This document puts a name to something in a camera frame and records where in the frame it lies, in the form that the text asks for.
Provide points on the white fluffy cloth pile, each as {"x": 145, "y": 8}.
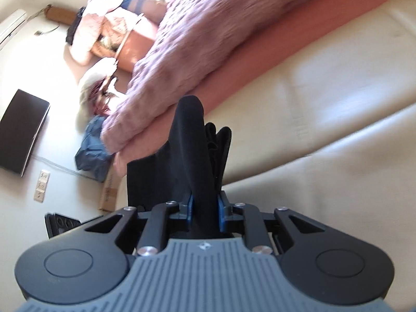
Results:
{"x": 90, "y": 86}

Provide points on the white wall socket strip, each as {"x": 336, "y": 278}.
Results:
{"x": 41, "y": 186}

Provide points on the brown plastic storage bin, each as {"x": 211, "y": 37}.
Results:
{"x": 137, "y": 44}

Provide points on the beige leather mattress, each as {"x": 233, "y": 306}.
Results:
{"x": 363, "y": 183}

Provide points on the blue cloth bundle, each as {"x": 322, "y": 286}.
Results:
{"x": 92, "y": 155}

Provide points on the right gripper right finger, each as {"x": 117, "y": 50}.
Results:
{"x": 322, "y": 262}

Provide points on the salmon pink bed sheet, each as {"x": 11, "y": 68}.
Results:
{"x": 260, "y": 58}

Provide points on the black pants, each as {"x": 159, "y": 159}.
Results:
{"x": 188, "y": 168}

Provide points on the pink fluffy blanket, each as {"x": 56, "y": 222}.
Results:
{"x": 195, "y": 37}

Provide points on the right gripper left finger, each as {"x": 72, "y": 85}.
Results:
{"x": 93, "y": 259}

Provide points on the white air conditioner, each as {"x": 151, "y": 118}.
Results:
{"x": 11, "y": 26}

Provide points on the black wall television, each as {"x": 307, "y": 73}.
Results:
{"x": 20, "y": 126}

